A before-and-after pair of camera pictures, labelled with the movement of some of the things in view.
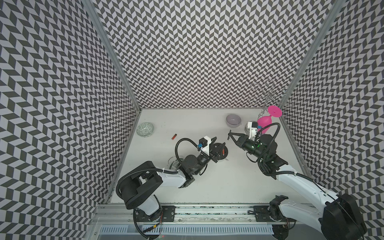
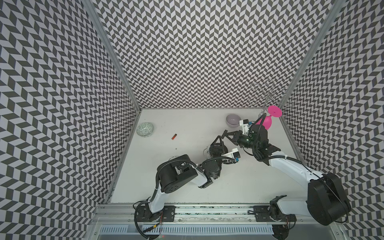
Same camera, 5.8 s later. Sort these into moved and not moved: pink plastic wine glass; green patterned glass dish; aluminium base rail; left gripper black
Moved: left gripper black
Not moved: aluminium base rail; pink plastic wine glass; green patterned glass dish
